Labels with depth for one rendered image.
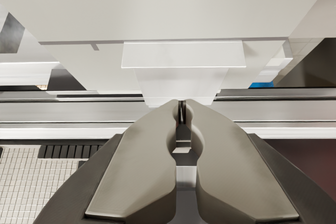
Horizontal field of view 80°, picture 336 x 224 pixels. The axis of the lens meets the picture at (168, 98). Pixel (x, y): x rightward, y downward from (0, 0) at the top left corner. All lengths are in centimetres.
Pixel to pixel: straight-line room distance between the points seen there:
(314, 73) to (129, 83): 60
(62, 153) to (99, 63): 52
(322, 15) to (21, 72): 41
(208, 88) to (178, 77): 4
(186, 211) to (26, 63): 24
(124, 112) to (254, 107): 30
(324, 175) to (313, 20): 59
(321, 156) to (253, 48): 73
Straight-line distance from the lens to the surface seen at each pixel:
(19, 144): 77
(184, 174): 22
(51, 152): 70
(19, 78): 33
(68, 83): 26
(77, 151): 66
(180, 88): 22
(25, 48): 30
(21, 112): 60
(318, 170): 86
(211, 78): 20
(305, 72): 75
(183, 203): 21
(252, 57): 18
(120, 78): 21
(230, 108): 49
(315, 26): 40
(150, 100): 25
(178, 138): 41
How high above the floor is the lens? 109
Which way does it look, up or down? 22 degrees down
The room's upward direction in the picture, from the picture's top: 180 degrees counter-clockwise
